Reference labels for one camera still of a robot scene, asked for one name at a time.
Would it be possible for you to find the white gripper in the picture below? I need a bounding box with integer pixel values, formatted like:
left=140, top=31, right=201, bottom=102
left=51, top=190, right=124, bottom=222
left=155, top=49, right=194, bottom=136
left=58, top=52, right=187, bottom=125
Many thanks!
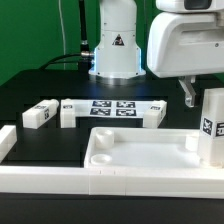
left=147, top=12, right=224, bottom=108

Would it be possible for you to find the white desk tabletop tray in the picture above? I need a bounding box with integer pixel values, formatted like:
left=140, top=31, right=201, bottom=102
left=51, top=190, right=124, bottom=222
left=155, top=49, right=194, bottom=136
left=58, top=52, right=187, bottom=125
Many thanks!
left=83, top=126, right=224, bottom=170

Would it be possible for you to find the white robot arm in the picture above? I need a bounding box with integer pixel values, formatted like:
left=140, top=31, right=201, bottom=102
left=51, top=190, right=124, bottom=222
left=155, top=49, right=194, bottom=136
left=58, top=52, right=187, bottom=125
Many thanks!
left=89, top=0, right=224, bottom=107

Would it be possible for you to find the white U-shaped obstacle fence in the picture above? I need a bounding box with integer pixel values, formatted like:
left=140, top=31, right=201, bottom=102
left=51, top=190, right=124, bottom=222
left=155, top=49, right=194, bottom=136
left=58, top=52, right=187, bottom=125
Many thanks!
left=0, top=126, right=224, bottom=199

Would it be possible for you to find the black cable with connector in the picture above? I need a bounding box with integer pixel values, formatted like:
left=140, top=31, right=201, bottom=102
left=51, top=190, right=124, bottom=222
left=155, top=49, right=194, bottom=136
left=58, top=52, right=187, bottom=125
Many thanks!
left=39, top=0, right=95, bottom=70

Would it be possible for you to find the white marker base plate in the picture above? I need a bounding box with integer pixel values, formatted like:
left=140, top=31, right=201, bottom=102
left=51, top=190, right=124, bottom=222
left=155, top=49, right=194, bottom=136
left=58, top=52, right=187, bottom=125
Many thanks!
left=74, top=100, right=152, bottom=118

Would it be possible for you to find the white thin cable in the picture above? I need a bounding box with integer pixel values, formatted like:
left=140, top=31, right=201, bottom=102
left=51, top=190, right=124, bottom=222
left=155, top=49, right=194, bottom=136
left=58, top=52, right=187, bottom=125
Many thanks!
left=58, top=0, right=67, bottom=70

